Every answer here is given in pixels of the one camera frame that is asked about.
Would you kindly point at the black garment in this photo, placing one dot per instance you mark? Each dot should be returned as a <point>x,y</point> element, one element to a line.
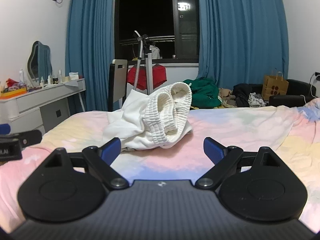
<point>242,92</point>

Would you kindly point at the dark window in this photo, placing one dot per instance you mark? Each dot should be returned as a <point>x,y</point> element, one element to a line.
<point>150,12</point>

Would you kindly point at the pointed cap bottle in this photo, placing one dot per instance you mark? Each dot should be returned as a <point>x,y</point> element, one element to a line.
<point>49,79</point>

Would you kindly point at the black sofa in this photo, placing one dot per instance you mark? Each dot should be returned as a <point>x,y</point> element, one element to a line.
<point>297,90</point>

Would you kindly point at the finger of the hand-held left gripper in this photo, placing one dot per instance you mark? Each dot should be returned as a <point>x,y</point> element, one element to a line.
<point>31,137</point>
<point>4,129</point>

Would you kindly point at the brown cardboard box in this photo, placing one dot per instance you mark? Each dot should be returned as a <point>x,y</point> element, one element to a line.
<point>273,87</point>

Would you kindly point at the black framed chair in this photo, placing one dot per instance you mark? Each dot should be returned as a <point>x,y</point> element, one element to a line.
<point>118,80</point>

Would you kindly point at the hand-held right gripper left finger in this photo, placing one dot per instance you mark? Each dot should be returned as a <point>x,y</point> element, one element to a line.
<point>111,150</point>

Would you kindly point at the colourful hair accessories pile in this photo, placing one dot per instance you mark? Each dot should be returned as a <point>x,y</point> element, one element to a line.
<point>13,84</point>

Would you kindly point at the white black patterned cloth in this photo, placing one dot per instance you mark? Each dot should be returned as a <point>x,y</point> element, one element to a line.
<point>256,100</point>

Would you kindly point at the green garment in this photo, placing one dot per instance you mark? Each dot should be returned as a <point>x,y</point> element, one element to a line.
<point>205,92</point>

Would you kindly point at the small white bottle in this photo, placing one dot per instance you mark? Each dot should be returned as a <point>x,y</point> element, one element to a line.
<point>42,81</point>

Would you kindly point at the wavy framed mirror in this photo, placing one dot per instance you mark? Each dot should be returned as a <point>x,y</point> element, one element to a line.
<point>41,60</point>

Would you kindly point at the white pants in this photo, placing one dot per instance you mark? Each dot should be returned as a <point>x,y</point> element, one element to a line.
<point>150,120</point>

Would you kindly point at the white spray can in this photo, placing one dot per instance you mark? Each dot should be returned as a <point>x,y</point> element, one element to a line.
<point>21,76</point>

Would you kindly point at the cream tissue box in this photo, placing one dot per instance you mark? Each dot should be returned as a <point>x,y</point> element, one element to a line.
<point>72,77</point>

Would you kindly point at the white hanging garment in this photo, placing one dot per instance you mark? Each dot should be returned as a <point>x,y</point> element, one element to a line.
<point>155,52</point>

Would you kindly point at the tall clear bottle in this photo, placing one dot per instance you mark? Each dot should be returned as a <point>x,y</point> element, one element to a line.
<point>60,76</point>

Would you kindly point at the blue curtain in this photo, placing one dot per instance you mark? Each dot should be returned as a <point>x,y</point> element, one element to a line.
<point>237,30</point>
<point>90,42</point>

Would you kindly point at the garment steamer stand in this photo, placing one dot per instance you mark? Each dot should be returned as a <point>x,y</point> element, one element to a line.
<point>149,75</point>

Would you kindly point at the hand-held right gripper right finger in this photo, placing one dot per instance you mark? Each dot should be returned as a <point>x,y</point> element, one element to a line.
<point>212,150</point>

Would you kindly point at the white dressing table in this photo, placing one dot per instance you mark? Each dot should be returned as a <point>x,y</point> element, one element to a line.
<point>32,102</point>

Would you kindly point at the orange storage box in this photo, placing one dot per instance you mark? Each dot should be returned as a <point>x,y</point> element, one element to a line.
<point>13,93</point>

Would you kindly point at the red garment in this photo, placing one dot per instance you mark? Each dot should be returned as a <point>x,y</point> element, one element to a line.
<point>160,76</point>

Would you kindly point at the pastel bed blanket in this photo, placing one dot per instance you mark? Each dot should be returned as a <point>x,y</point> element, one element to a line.
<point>237,130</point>

